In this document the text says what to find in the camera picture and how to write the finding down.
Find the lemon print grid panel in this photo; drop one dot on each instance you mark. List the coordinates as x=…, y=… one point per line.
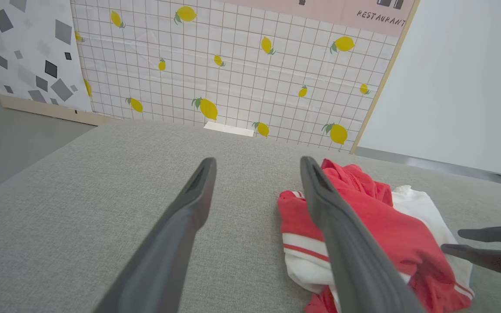
x=233, y=74

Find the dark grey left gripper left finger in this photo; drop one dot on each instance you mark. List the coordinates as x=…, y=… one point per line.
x=168, y=243

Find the red and white basketball jersey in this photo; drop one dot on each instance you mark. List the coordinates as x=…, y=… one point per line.
x=385, y=226

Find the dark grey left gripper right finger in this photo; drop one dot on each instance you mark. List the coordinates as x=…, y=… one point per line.
x=350, y=261

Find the grey terrazzo print panel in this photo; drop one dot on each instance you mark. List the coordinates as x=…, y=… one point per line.
x=28, y=52

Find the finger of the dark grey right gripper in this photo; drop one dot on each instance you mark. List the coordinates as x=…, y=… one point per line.
x=494, y=260
x=498, y=234

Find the white rectangular pillar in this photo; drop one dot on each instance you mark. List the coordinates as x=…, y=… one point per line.
x=228, y=129

